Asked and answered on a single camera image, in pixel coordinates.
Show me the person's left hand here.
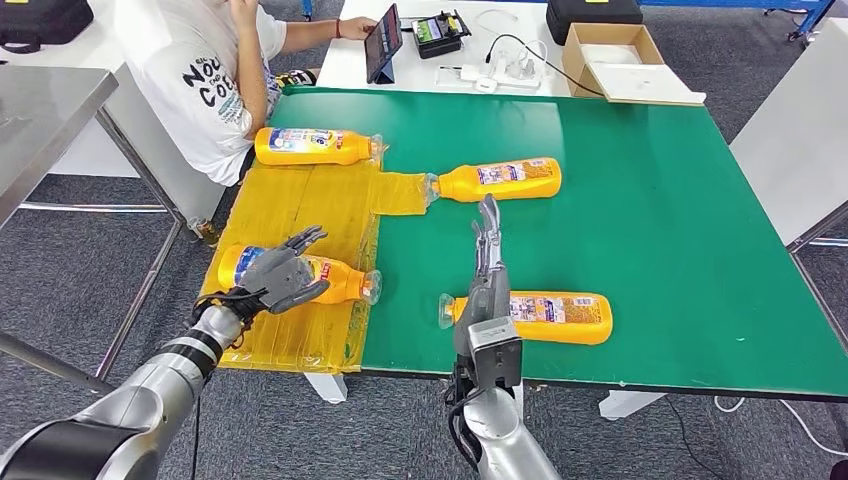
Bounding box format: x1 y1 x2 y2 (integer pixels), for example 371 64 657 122
337 16 379 41

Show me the person's right hand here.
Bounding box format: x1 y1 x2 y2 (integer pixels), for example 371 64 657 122
228 0 261 31

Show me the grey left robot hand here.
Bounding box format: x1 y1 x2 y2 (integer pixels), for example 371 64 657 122
237 225 331 316

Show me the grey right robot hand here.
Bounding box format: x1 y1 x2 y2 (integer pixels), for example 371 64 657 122
453 193 513 359

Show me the orange detergent bottle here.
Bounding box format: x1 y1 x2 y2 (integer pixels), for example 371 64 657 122
254 127 384 167
423 157 563 204
217 245 384 306
438 291 614 346

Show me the black tablet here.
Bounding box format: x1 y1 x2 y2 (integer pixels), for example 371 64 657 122
364 3 404 85

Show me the yellow taped sheet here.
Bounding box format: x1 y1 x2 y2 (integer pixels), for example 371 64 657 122
198 162 429 376

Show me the black label printer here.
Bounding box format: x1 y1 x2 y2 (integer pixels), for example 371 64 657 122
410 9 473 60

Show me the person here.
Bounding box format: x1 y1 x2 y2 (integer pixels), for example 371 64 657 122
112 0 379 187

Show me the white table foot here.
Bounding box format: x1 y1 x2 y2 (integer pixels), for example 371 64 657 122
598 390 667 420
304 372 349 405

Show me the white power strip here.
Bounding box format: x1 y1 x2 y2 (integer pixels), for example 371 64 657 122
458 62 541 91

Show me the white desk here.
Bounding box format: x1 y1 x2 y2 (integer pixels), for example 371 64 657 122
0 0 227 223

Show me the black bag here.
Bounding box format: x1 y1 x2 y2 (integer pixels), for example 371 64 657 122
0 0 95 54

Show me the steel table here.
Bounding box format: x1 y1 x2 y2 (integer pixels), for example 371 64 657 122
0 66 183 395

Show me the black case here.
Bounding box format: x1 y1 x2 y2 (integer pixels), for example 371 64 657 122
545 0 644 46

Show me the cardboard box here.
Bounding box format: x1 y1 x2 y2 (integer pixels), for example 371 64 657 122
561 23 707 107

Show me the white foam insert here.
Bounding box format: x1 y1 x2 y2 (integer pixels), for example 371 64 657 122
579 43 645 66

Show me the white side table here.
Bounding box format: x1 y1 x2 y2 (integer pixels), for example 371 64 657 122
728 18 848 256

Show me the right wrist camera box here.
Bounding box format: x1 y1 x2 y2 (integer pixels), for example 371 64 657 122
466 316 523 389

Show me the white cable loop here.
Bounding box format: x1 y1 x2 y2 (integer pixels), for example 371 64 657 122
473 7 521 31

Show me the black floor cable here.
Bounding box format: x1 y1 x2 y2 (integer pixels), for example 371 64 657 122
665 396 750 480

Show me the white floor cable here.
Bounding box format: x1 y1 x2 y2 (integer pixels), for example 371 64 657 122
712 396 848 458

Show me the blue metal frame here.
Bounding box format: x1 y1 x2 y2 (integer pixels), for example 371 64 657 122
639 0 836 42

